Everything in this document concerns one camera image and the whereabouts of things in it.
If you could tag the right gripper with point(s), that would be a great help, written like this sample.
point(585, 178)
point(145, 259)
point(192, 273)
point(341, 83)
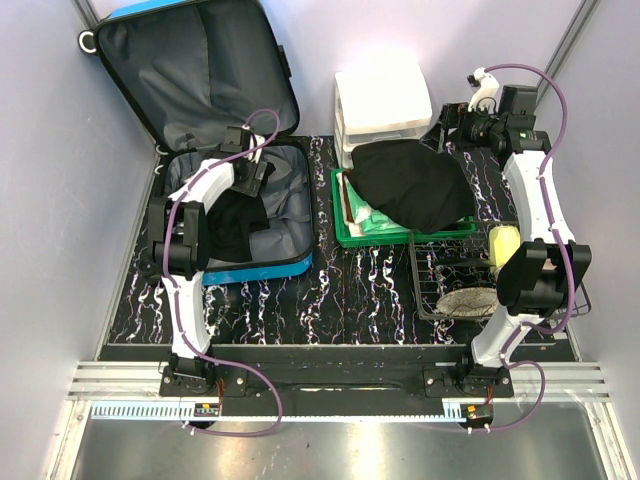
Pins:
point(456, 116)

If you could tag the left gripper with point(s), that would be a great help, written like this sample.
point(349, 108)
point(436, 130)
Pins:
point(249, 187)

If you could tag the small black garment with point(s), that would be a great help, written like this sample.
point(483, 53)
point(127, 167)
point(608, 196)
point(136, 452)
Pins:
point(232, 220)

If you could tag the large black garment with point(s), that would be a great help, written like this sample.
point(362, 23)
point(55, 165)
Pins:
point(415, 186)

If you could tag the brown suede cloth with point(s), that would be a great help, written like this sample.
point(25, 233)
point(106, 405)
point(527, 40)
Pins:
point(350, 215)

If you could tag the blue fish-print suitcase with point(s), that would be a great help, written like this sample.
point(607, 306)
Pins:
point(190, 70)

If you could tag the green white patterned garment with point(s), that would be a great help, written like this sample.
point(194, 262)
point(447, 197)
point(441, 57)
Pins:
point(373, 222)

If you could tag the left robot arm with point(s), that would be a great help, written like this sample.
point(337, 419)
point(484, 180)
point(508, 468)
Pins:
point(180, 247)

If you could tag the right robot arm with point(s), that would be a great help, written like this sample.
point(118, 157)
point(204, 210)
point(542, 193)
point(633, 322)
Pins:
point(525, 158)

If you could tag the white plastic drawer unit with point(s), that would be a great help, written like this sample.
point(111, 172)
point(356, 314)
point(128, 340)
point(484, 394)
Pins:
point(374, 104)

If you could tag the green plastic tray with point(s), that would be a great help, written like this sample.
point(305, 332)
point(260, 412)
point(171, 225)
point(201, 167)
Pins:
point(460, 230)

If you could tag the yellow faceted cup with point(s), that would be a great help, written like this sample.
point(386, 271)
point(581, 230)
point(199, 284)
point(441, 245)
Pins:
point(503, 241)

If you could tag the speckled grey plate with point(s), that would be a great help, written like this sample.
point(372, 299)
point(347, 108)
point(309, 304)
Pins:
point(468, 302)

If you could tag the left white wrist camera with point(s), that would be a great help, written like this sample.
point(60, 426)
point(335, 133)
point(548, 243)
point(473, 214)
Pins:
point(252, 145)

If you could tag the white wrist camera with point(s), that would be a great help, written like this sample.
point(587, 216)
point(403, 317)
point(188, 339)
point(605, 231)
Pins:
point(486, 86)
point(252, 145)

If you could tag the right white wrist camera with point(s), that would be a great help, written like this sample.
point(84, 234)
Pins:
point(486, 86)

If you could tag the black wire basket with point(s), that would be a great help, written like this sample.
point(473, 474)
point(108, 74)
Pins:
point(533, 281)

